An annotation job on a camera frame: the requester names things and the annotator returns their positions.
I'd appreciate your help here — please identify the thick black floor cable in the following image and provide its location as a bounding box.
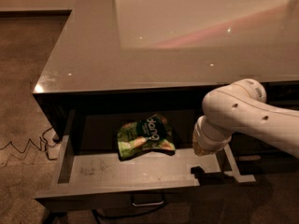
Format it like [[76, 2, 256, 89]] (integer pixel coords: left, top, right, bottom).
[[92, 203, 169, 224]]

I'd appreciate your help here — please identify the drawer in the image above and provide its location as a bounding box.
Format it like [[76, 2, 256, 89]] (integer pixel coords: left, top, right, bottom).
[[36, 109, 255, 213], [263, 81, 299, 107]]

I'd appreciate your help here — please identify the dark cabinet with glossy top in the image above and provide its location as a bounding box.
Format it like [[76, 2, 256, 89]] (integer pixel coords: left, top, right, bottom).
[[34, 0, 299, 175]]

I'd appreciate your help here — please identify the thin zigzag black cable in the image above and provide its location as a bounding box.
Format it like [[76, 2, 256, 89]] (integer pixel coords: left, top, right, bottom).
[[0, 126, 64, 161]]

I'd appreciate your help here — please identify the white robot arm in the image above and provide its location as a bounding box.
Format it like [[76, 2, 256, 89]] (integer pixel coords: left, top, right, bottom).
[[192, 78, 299, 158]]

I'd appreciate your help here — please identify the green snack bag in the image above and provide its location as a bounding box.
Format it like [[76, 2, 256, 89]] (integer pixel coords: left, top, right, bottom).
[[117, 114, 176, 161]]

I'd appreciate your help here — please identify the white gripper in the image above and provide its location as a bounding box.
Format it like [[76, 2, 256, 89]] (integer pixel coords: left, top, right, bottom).
[[192, 116, 232, 156]]

